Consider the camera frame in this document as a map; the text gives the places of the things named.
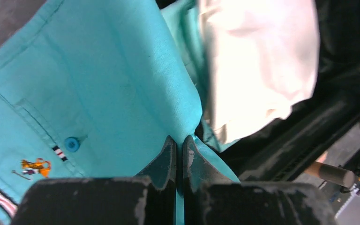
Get pink octagonal box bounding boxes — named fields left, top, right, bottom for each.
left=315, top=151, right=328, bottom=163

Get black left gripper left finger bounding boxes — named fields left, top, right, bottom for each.
left=11, top=136, right=177, bottom=225

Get white garment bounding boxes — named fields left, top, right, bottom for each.
left=198, top=0, right=320, bottom=144

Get light mint garment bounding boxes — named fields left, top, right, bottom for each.
left=161, top=0, right=236, bottom=152

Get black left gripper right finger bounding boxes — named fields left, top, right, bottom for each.
left=182, top=136, right=336, bottom=225

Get small brown cylinder bottle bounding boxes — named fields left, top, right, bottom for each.
left=304, top=162, right=356, bottom=188

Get turquoise shorts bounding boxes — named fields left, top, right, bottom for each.
left=0, top=0, right=240, bottom=225

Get black suitcase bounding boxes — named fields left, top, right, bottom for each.
left=155, top=0, right=360, bottom=184

